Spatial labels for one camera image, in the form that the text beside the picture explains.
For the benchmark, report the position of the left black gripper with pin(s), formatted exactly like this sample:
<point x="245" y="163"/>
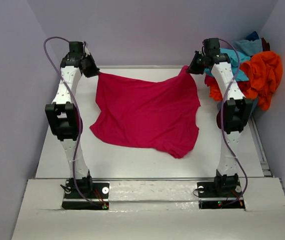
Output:
<point x="90" y="68"/>

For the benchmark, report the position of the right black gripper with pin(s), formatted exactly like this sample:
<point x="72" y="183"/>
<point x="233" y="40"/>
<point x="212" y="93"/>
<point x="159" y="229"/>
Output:
<point x="195" y="65"/>

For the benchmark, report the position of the magenta t-shirt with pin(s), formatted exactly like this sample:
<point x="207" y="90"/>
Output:
<point x="143" y="114"/>

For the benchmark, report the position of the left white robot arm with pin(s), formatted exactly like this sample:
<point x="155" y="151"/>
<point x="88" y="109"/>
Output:
<point x="66" y="123"/>

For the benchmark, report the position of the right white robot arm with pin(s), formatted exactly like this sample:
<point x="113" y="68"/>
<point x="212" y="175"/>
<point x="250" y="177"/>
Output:
<point x="231" y="119"/>

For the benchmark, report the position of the red t-shirt in pile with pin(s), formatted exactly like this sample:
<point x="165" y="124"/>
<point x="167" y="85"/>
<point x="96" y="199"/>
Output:
<point x="210" y="81"/>

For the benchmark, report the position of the grey-blue t-shirt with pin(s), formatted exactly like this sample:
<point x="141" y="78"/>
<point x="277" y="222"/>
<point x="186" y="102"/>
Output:
<point x="249" y="48"/>

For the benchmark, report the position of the dark blue t-shirt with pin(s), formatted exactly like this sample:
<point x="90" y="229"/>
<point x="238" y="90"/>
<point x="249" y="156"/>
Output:
<point x="253" y="36"/>

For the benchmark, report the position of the orange t-shirt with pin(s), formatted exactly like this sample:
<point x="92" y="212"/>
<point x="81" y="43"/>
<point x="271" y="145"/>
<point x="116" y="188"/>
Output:
<point x="246" y="77"/>

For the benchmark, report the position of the slate blue t-shirt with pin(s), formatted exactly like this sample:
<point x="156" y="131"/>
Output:
<point x="254" y="105"/>

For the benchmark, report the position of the maroon t-shirt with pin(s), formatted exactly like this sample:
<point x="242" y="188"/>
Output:
<point x="265" y="45"/>

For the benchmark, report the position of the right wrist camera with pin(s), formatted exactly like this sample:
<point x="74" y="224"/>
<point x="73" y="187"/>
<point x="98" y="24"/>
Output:
<point x="212" y="51"/>

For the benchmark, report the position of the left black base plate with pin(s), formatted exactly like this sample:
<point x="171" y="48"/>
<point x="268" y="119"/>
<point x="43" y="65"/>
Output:
<point x="97" y="200"/>

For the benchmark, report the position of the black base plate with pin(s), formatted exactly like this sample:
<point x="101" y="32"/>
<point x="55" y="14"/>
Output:
<point x="210" y="199"/>
<point x="97" y="200"/>

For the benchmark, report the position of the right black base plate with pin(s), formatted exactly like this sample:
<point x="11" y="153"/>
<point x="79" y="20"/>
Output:
<point x="210" y="199"/>

